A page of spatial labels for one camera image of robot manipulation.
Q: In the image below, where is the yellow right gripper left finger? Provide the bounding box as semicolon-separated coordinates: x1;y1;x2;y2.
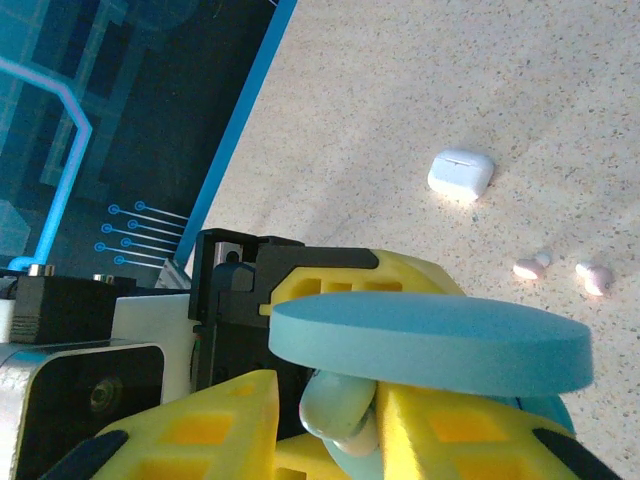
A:
42;368;280;480

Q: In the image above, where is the white earbud charging case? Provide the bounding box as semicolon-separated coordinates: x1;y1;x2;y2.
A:
427;146;496;202

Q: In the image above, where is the aluminium table side rail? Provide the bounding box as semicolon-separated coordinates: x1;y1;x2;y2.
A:
154;256;195;291

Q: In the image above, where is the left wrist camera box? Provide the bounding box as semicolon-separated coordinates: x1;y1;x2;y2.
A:
0;263;197;480

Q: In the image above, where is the blue earbud charging case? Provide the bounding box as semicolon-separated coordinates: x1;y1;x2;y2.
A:
267;292;595;480

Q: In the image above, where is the pink wireless earbud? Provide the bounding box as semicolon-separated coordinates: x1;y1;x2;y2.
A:
574;262;615;297
513;251;554;280

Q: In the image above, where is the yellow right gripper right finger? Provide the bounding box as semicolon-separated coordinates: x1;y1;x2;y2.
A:
374;379;627;480

